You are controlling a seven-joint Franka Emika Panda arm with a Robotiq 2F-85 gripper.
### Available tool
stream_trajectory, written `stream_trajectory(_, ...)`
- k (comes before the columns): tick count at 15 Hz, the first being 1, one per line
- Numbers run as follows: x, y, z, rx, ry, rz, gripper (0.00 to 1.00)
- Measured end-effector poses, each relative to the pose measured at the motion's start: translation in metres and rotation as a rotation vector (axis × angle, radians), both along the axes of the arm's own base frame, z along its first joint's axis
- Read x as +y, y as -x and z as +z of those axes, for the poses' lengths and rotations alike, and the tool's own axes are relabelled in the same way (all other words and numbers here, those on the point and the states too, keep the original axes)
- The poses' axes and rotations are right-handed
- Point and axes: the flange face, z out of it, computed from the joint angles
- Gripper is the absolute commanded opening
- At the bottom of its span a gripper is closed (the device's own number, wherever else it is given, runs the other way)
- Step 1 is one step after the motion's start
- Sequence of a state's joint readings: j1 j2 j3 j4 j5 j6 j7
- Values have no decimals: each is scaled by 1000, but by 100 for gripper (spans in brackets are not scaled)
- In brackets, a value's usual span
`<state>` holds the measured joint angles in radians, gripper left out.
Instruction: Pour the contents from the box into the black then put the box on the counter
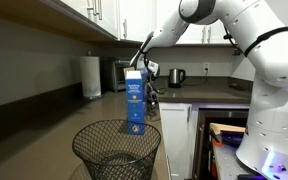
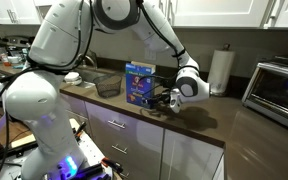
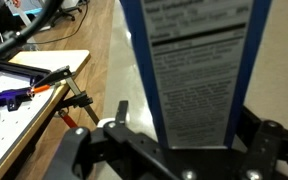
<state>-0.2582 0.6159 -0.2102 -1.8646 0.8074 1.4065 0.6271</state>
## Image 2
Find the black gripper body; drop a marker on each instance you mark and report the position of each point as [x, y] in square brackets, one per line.
[164, 98]

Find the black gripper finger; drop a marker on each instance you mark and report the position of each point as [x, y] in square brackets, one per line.
[154, 102]

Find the blue snack box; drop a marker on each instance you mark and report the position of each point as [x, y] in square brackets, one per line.
[139, 83]

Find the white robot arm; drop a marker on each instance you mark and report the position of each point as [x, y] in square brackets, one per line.
[34, 100]

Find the grey lower drawer cabinet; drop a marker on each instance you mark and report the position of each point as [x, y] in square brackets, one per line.
[134, 140]

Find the white paper towel roll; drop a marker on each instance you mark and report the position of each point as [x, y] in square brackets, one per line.
[220, 70]

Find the stainless steel sink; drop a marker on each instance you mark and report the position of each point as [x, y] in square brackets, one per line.
[94, 74]

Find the black orange bar clamp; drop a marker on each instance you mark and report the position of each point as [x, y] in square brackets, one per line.
[112, 164]
[80, 128]

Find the chrome sink faucet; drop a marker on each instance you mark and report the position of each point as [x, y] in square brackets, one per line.
[91, 60]

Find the white round dish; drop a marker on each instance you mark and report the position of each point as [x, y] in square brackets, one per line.
[73, 78]

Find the silver toaster oven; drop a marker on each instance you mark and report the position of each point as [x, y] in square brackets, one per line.
[277, 93]

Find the light wooden board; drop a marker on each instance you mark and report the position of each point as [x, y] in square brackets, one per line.
[20, 141]

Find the white wall outlet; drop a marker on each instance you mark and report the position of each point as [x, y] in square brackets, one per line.
[149, 55]

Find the white perforated base plate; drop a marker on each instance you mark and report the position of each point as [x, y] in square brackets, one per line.
[92, 146]

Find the black mounting bracket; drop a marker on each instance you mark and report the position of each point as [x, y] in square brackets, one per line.
[90, 170]

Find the white upper wall cabinets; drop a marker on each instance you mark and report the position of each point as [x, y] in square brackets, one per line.
[217, 11]

